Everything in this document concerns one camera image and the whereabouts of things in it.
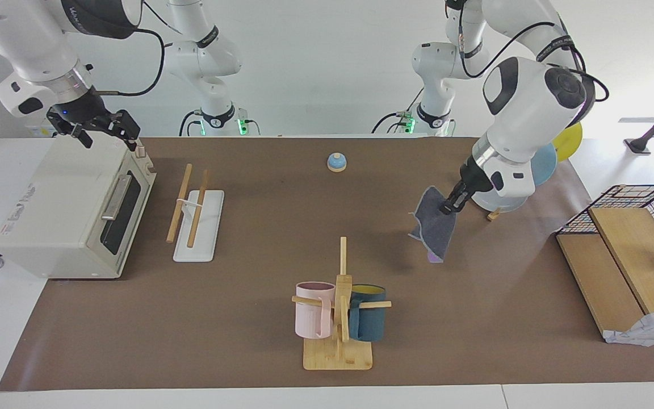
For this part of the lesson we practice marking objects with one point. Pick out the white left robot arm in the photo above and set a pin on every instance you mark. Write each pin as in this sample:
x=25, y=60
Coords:
x=531, y=108

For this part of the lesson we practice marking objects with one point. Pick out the light blue plate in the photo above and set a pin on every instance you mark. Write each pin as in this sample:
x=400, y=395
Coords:
x=544, y=167

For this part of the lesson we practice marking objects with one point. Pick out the dark teal mug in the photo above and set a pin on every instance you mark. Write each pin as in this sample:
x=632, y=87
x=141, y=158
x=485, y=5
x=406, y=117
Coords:
x=369, y=321

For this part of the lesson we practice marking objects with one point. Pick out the wooden plate rack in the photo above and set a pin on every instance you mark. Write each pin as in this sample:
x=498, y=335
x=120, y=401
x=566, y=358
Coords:
x=494, y=215

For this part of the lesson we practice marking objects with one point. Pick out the wooden mug tree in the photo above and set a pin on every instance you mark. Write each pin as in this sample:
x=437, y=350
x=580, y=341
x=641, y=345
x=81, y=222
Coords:
x=338, y=355

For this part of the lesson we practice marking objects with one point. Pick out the wooden shelf box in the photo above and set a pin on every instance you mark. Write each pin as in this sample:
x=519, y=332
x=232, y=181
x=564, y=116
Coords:
x=605, y=278

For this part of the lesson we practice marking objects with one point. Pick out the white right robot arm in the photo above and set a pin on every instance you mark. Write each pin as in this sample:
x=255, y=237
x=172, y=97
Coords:
x=26, y=45

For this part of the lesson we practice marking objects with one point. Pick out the blue round call bell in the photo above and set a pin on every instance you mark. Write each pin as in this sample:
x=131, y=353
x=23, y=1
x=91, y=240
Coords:
x=336, y=163

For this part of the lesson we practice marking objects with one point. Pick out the beige toaster oven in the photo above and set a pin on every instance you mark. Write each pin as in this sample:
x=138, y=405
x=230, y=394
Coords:
x=60, y=210

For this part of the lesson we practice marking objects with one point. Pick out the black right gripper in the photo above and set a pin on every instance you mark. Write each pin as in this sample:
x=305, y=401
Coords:
x=80, y=111

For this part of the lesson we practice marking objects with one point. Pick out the grey plate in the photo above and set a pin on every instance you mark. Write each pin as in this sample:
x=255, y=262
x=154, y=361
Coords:
x=503, y=203

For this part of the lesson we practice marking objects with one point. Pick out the yellow plate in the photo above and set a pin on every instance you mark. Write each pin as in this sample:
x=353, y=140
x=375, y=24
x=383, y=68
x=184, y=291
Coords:
x=570, y=142

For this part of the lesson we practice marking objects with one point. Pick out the white socket box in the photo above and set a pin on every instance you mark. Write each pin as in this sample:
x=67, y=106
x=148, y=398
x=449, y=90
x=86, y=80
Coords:
x=37, y=130

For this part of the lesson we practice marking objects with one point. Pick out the white towel rack wooden bars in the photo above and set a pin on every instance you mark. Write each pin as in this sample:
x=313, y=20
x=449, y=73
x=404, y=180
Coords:
x=202, y=227

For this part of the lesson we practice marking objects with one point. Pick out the purple and grey towel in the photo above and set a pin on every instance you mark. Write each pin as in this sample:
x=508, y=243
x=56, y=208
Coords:
x=435, y=227

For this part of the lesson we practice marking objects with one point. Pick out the pink mug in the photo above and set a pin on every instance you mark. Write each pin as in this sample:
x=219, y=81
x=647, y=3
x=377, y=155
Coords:
x=310, y=318

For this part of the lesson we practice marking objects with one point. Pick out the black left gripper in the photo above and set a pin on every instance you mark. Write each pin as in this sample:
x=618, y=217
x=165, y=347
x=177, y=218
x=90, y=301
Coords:
x=469, y=179

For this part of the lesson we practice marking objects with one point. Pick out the brown table mat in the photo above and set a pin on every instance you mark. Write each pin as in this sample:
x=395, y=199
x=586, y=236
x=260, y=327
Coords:
x=259, y=329

